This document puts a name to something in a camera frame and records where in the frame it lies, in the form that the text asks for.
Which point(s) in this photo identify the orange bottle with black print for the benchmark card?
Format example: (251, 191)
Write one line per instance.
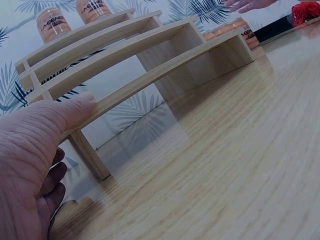
(250, 38)
(226, 29)
(53, 25)
(209, 36)
(93, 11)

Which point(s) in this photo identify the person's right fingers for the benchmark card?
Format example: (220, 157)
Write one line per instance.
(240, 7)

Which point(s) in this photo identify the person's right hand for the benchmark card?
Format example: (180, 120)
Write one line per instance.
(247, 4)

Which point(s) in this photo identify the red crinkled packet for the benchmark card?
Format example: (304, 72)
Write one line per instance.
(306, 13)

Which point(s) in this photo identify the person's left hand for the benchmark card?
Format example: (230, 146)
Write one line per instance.
(22, 155)

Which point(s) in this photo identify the tiered curved wooden shelf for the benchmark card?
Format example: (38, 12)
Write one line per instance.
(160, 60)

